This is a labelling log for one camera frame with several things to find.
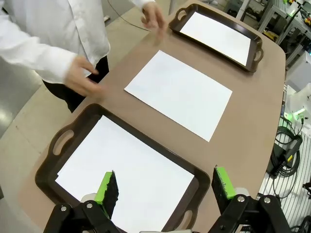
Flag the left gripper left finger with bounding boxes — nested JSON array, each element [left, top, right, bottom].
[[43, 170, 120, 233]]

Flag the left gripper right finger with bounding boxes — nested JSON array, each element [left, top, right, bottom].
[[207, 166, 292, 233]]

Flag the white A4 sheets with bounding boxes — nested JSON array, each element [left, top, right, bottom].
[[54, 115, 195, 233], [179, 11, 252, 67]]

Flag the white A4 paper stack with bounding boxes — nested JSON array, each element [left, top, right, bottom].
[[123, 50, 233, 143]]

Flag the person's left forearm white sleeve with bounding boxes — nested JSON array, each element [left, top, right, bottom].
[[131, 0, 156, 8]]

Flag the person's right forearm white sleeve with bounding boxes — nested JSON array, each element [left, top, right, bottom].
[[0, 14, 77, 84]]

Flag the person's right hand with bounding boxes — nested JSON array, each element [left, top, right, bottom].
[[63, 55, 103, 97]]

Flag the person's left hand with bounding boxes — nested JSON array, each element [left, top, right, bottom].
[[140, 1, 168, 32]]

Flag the brown plastic tray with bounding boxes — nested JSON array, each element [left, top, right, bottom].
[[35, 103, 211, 233], [168, 3, 264, 73]]

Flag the black power adapter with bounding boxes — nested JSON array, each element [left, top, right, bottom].
[[273, 134, 303, 174]]

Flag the white equipment box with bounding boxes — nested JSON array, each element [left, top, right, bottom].
[[285, 50, 311, 85]]

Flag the person in white shirt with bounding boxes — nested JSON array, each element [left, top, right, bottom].
[[0, 0, 156, 114]]

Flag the black coiled cable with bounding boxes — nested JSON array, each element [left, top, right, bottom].
[[267, 116, 311, 197]]

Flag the aluminium frame rack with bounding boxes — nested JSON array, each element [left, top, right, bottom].
[[257, 0, 311, 56]]

